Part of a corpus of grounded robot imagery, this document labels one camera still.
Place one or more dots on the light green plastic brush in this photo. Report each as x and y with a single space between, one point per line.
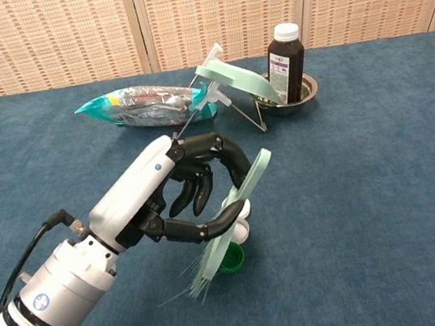
245 183

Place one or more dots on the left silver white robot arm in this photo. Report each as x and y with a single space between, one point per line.
57 293

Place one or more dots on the stainless steel bowl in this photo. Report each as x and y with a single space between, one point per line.
293 108

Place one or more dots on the green bottle cap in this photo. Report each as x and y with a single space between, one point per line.
232 261

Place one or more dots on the light green dustpan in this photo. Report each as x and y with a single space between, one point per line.
237 76

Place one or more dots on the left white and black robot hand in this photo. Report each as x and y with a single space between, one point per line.
135 187

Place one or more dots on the white cap with rim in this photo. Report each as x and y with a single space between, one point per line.
242 232

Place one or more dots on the dark brown medicine bottle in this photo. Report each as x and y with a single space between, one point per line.
293 65

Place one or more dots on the teal and silver snack bag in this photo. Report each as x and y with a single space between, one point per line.
143 104

